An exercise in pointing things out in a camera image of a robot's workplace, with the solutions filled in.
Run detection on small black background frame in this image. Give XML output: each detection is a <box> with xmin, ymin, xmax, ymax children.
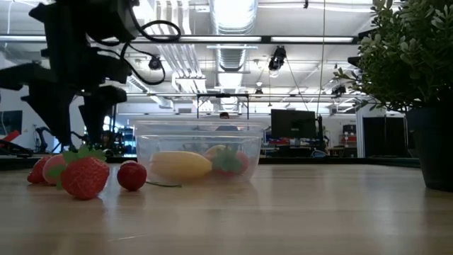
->
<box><xmin>196</xmin><ymin>93</ymin><xmax>251</xmax><ymax>120</ymax></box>

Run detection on black ceiling lamp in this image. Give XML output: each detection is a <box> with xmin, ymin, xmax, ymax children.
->
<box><xmin>268</xmin><ymin>45</ymin><xmax>287</xmax><ymax>72</ymax></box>
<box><xmin>147</xmin><ymin>55</ymin><xmax>163</xmax><ymax>71</ymax></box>

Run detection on yellow toy lemon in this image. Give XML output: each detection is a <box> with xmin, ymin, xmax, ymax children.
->
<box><xmin>203</xmin><ymin>144</ymin><xmax>227</xmax><ymax>160</ymax></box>

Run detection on long ceiling light bar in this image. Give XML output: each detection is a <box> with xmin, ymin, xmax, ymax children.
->
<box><xmin>0</xmin><ymin>34</ymin><xmax>364</xmax><ymax>45</ymax></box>

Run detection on black aluminium table frame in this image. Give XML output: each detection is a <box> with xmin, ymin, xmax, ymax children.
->
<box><xmin>0</xmin><ymin>154</ymin><xmax>422</xmax><ymax>171</ymax></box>

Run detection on red toy strawberry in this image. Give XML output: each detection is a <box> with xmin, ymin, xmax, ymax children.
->
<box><xmin>27</xmin><ymin>155</ymin><xmax>50</xmax><ymax>185</ymax></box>
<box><xmin>55</xmin><ymin>145</ymin><xmax>111</xmax><ymax>200</ymax></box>
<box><xmin>211</xmin><ymin>147</ymin><xmax>245</xmax><ymax>178</ymax></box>

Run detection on person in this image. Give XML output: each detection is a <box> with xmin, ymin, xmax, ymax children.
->
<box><xmin>214</xmin><ymin>111</ymin><xmax>239</xmax><ymax>131</ymax></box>

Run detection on silver ceiling air duct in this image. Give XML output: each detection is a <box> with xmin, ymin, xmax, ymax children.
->
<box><xmin>208</xmin><ymin>0</ymin><xmax>259</xmax><ymax>114</ymax></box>

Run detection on yellow toy banana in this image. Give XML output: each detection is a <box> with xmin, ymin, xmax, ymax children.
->
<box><xmin>150</xmin><ymin>150</ymin><xmax>214</xmax><ymax>180</ymax></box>

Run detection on clear plastic tupperware container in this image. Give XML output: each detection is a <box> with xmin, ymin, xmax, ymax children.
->
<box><xmin>133</xmin><ymin>119</ymin><xmax>265</xmax><ymax>184</ymax></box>

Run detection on black partition panels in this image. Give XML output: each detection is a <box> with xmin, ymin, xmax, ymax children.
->
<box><xmin>362</xmin><ymin>115</ymin><xmax>417</xmax><ymax>159</ymax></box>

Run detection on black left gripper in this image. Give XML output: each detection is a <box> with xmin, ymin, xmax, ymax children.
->
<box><xmin>0</xmin><ymin>47</ymin><xmax>132</xmax><ymax>152</ymax></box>

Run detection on red toy cherry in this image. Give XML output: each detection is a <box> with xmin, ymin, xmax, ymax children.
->
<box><xmin>116</xmin><ymin>159</ymin><xmax>183</xmax><ymax>192</ymax></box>

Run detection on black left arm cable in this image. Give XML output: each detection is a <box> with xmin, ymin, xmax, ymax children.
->
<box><xmin>88</xmin><ymin>19</ymin><xmax>183</xmax><ymax>86</ymax></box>

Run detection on dark wall picture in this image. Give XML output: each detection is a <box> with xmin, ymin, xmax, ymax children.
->
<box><xmin>0</xmin><ymin>110</ymin><xmax>24</xmax><ymax>136</ymax></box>

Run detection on black monitor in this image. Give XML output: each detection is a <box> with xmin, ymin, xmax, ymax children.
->
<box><xmin>270</xmin><ymin>108</ymin><xmax>318</xmax><ymax>139</ymax></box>

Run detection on long horizontal ceiling rail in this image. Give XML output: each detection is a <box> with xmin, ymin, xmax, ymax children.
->
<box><xmin>127</xmin><ymin>92</ymin><xmax>358</xmax><ymax>98</ymax></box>

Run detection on green plant in black pot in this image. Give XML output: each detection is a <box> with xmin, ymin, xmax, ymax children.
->
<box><xmin>332</xmin><ymin>0</ymin><xmax>453</xmax><ymax>193</ymax></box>

